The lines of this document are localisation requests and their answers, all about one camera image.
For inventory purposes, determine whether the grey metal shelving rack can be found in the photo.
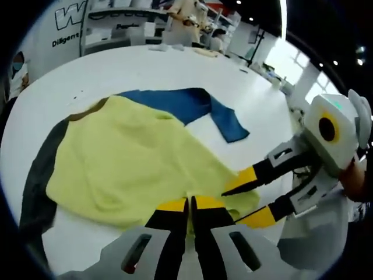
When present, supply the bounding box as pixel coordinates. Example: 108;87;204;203
79;0;173;57

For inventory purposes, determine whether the person's right hand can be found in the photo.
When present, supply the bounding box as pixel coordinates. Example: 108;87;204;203
339;159;368;202

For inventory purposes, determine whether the row of round ceiling downlights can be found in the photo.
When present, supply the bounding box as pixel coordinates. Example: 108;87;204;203
235;0;365;67

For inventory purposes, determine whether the black tripod stand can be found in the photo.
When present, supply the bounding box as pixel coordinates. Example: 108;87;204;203
247;27;265;67

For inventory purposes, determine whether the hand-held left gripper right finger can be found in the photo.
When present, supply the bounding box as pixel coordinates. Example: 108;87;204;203
191;195;292;280

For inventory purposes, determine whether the yellow blue grey garment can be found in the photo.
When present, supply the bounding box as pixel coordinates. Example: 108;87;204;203
18;86;262;237

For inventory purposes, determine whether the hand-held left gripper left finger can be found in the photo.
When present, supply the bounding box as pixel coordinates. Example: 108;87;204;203
96;197;190;280

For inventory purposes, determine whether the beige cloth pile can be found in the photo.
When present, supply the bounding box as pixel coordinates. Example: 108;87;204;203
193;47;220;58

